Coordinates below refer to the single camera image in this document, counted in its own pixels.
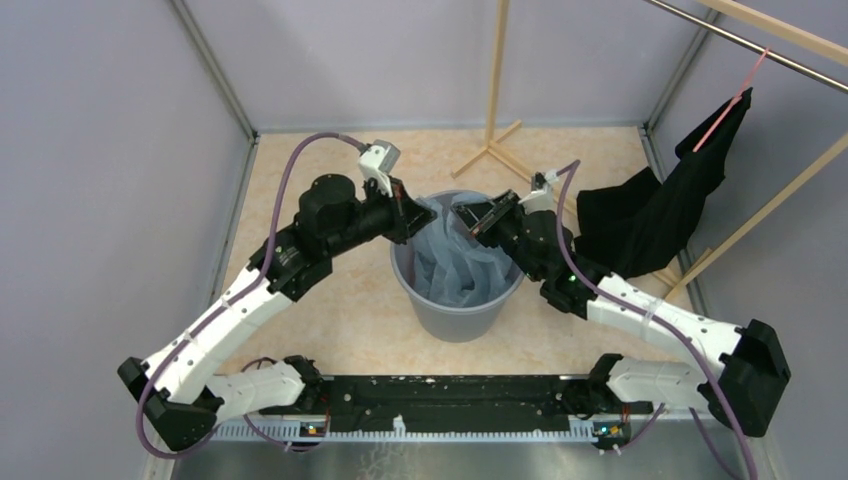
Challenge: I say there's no white slotted cable duct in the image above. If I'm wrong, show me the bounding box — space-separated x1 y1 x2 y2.
251 417 597 443

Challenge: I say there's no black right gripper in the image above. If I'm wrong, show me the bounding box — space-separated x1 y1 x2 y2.
452 189 544 282

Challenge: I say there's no pink clothes hanger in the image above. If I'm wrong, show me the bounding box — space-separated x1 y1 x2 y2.
692 47 771 153

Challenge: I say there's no grey round trash bin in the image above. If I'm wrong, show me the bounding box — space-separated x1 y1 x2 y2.
390 190 524 343

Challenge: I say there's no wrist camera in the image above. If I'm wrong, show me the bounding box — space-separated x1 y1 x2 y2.
358 140 401 197
519 169 559 215

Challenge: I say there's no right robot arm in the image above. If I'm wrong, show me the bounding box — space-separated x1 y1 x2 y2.
451 190 791 438

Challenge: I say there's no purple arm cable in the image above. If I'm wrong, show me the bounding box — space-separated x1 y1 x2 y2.
553 158 761 480
135 132 367 461

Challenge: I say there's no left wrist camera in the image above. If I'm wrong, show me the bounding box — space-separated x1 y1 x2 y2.
358 140 401 197

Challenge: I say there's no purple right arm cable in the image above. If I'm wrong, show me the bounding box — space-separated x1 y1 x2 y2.
553 158 761 480

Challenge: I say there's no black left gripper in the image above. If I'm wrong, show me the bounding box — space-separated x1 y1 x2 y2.
326 173 437 257

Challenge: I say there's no metal hanging rail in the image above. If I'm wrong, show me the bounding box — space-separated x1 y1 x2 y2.
646 0 847 94

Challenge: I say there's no black hanging t-shirt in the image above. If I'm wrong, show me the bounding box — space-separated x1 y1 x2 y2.
574 87 753 279

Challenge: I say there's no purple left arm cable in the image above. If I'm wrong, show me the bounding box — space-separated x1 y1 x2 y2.
135 132 367 461

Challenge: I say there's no blue plastic trash bag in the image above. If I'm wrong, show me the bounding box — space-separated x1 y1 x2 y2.
410 191 517 308

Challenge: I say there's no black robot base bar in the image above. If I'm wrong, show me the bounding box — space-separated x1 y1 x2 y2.
261 375 654 433

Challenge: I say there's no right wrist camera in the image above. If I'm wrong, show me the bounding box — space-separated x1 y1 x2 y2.
519 169 559 215

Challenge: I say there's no wooden clothes rack frame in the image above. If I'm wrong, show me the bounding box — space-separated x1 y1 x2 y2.
451 0 848 299

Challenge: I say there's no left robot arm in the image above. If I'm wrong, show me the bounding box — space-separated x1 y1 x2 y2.
118 174 437 459

